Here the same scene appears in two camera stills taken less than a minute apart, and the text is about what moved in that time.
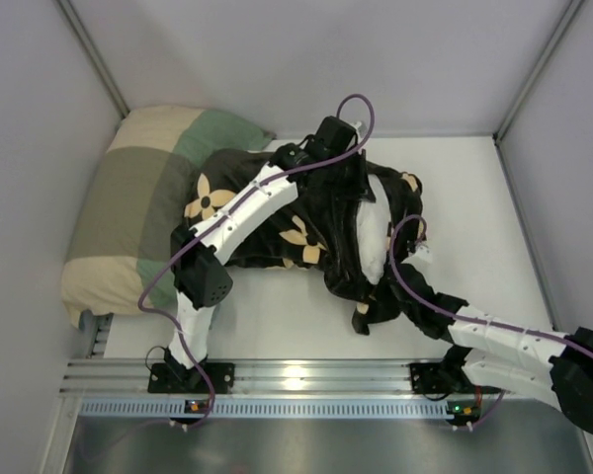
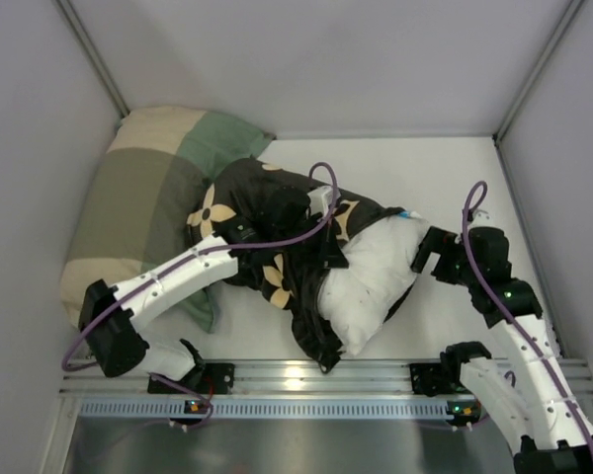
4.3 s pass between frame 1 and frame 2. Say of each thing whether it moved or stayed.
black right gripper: moved
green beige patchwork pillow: stayed
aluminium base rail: stayed
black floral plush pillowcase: moved
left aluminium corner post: stayed
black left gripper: moved
